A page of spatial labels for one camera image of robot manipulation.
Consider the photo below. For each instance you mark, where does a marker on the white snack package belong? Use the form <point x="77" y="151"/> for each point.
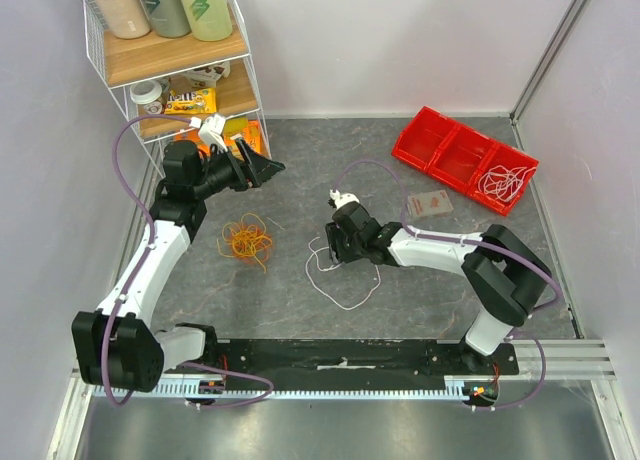
<point x="207" y="76"/>

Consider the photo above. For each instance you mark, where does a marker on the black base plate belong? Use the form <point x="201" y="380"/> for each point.
<point x="351" y="363"/>

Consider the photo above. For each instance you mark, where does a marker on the right orange snack boxes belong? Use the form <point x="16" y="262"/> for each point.
<point x="251" y="134"/>

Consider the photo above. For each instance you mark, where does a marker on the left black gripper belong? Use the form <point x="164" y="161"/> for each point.
<point x="252" y="173"/>

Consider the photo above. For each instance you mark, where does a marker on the beige bottle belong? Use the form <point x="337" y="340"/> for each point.
<point x="125" y="18"/>

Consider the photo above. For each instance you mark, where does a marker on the red three-compartment bin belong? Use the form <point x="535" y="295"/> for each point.
<point x="485" y="170"/>

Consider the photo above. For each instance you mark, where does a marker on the paper coffee cup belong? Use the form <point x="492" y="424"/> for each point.
<point x="149" y="95"/>

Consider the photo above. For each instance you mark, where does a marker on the slotted cable duct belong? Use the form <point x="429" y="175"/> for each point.
<point x="212" y="387"/>

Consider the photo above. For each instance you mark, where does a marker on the light green bottle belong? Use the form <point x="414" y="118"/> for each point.
<point x="209" y="20"/>

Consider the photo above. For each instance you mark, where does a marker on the left orange snack box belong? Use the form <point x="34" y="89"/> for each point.
<point x="191" y="135"/>

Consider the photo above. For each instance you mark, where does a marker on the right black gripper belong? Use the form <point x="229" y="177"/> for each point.
<point x="333" y="242"/>

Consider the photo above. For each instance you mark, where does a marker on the grey-green bottle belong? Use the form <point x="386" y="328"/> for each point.
<point x="167" y="17"/>

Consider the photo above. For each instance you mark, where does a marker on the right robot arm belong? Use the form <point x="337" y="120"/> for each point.
<point x="506" y="276"/>

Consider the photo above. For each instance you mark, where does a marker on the aluminium corner post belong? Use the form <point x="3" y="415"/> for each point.
<point x="561" y="34"/>

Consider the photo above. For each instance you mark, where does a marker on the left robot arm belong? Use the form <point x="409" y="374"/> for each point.
<point x="115" y="346"/>

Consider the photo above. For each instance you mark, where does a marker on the yellow candy bag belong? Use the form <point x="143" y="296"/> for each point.
<point x="197" y="102"/>

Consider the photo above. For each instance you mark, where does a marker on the grey sponge packet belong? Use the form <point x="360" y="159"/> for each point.
<point x="429" y="204"/>

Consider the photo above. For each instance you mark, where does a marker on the white wire wooden shelf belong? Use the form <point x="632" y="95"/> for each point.
<point x="122" y="63"/>

